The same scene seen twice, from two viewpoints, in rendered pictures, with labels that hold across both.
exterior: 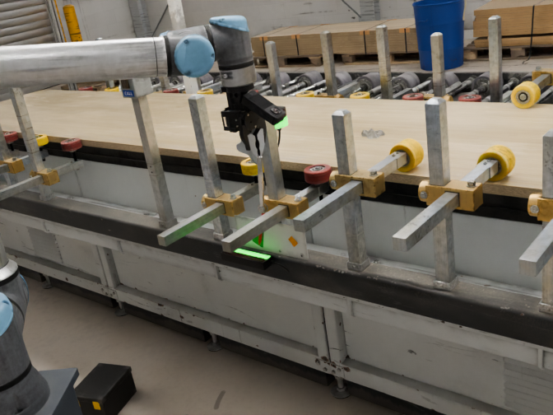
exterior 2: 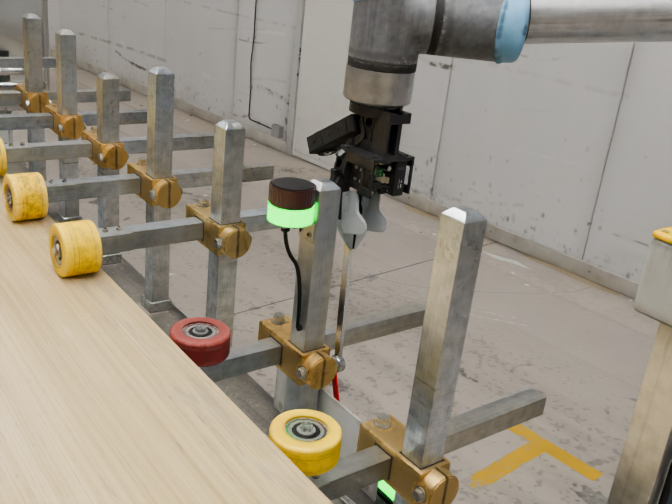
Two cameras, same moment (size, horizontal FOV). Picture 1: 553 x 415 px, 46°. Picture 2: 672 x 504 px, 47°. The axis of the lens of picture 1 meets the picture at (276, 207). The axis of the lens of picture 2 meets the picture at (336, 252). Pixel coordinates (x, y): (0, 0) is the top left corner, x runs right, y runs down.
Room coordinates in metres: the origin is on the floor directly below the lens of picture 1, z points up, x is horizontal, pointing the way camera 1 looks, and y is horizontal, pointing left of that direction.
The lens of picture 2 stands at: (2.67, 0.17, 1.40)
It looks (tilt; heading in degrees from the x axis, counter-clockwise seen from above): 22 degrees down; 189
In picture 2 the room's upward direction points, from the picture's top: 6 degrees clockwise
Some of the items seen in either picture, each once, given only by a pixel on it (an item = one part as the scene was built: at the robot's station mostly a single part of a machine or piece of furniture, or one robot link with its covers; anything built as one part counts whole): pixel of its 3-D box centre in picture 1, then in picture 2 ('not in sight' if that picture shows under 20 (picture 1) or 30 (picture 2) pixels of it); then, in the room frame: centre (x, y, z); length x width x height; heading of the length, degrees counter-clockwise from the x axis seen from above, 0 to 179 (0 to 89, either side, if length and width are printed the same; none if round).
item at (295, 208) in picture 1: (285, 205); (294, 352); (1.70, -0.03, 0.85); 0.14 x 0.06 x 0.05; 48
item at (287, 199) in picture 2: not in sight; (292, 192); (1.75, -0.04, 1.10); 0.06 x 0.06 x 0.02
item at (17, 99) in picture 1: (31, 145); not in sight; (2.55, 0.92, 0.93); 0.04 x 0.04 x 0.48; 48
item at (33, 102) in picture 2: not in sight; (32, 98); (0.86, -0.95, 0.95); 0.14 x 0.06 x 0.05; 48
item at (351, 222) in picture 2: (253, 145); (354, 223); (1.67, 0.03, 1.05); 0.06 x 0.03 x 0.09; 48
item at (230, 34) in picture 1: (230, 41); (390, 18); (1.65, 0.05, 1.32); 0.10 x 0.09 x 0.12; 102
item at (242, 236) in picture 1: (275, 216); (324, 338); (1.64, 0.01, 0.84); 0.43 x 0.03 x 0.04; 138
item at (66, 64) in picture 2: not in sight; (68, 135); (1.04, -0.75, 0.92); 0.04 x 0.04 x 0.48; 48
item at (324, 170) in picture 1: (319, 184); (199, 364); (1.80, -0.14, 0.85); 0.08 x 0.08 x 0.11
